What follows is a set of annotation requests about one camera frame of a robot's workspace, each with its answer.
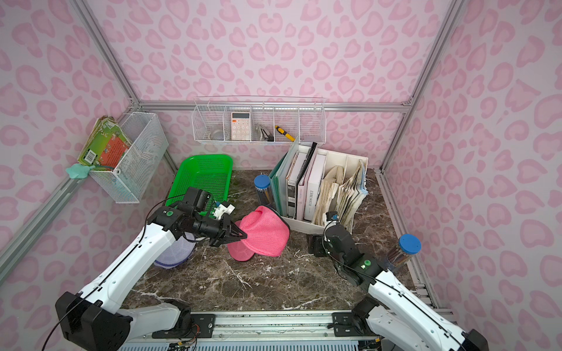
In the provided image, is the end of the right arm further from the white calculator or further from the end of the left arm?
the white calculator

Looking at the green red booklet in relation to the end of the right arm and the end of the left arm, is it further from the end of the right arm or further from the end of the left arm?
the end of the right arm

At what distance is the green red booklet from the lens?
0.68 m

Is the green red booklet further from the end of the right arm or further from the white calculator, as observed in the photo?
the end of the right arm
